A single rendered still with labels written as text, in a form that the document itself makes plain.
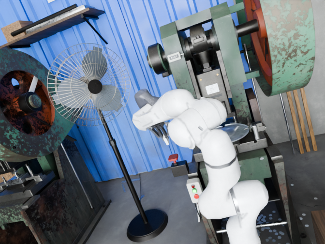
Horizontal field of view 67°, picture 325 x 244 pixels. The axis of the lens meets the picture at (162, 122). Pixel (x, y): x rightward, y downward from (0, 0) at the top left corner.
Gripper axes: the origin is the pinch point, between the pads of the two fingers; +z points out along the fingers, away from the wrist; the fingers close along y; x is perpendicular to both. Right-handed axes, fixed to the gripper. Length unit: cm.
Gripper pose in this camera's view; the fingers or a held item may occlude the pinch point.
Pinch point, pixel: (166, 139)
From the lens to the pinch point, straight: 148.4
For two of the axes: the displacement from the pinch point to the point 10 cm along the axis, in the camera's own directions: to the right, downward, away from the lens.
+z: 3.5, 6.7, 6.6
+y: 9.4, -2.2, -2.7
